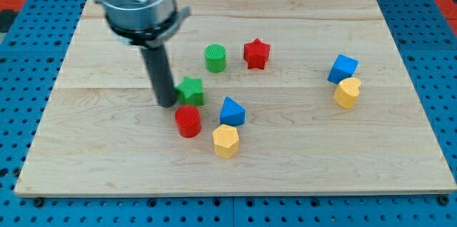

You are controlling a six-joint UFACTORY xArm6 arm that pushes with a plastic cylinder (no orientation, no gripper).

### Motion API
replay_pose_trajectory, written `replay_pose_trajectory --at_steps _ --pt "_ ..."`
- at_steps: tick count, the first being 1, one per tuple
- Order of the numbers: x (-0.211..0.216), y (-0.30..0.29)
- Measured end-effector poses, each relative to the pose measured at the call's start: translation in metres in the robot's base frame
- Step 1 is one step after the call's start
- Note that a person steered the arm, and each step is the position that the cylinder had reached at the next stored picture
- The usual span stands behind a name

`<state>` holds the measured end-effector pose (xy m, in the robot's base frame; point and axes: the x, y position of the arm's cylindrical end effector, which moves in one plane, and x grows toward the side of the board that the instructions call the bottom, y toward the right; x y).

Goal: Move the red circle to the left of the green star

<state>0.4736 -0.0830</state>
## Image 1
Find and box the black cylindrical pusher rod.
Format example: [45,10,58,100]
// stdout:
[141,45,177,108]

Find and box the red cylinder block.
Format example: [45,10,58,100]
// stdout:
[174,106,201,138]

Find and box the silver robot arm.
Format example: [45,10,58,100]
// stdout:
[96,0,191,108]

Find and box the green star block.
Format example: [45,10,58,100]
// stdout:
[176,76,205,106]

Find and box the red star block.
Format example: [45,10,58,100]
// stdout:
[243,39,271,70]

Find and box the green cylinder block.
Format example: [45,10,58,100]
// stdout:
[204,44,226,73]

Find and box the blue triangle block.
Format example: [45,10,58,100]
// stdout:
[219,96,246,126]

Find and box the yellow hexagon block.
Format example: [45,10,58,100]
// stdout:
[212,124,240,158]

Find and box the wooden board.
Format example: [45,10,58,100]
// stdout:
[15,0,456,198]

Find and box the blue cube block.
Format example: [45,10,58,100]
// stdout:
[327,54,358,84]

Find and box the yellow heart block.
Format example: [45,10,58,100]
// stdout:
[333,77,362,109]

